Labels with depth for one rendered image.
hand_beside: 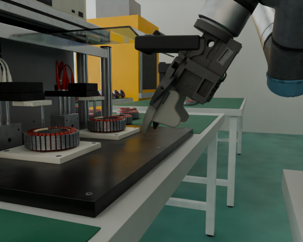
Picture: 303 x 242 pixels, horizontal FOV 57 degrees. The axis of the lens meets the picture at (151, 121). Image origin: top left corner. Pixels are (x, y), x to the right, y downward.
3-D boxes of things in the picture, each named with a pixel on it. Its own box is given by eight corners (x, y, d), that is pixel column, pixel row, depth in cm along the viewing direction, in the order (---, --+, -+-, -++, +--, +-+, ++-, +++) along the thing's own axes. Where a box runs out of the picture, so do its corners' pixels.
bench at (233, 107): (243, 153, 379) (246, 98, 370) (238, 210, 206) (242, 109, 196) (165, 147, 415) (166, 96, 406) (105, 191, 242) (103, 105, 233)
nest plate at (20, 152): (101, 147, 65) (101, 142, 65) (60, 164, 51) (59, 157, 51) (48, 143, 70) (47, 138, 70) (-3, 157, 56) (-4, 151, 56)
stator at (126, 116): (137, 124, 120) (137, 115, 119) (115, 126, 112) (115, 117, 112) (122, 121, 128) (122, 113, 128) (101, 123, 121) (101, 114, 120)
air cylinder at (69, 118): (79, 129, 91) (79, 113, 90) (65, 133, 84) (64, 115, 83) (66, 129, 92) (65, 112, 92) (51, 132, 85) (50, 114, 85)
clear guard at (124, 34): (174, 57, 93) (174, 39, 92) (150, 48, 70) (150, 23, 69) (88, 60, 103) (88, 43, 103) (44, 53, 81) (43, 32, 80)
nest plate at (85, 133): (139, 131, 88) (139, 127, 88) (118, 140, 74) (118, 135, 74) (97, 128, 93) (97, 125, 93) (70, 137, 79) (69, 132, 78)
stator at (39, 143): (89, 143, 64) (89, 127, 63) (57, 154, 53) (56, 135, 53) (49, 139, 67) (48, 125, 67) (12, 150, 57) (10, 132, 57)
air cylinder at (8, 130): (22, 144, 68) (21, 122, 67) (-4, 151, 61) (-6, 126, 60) (6, 143, 70) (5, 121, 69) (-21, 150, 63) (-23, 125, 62)
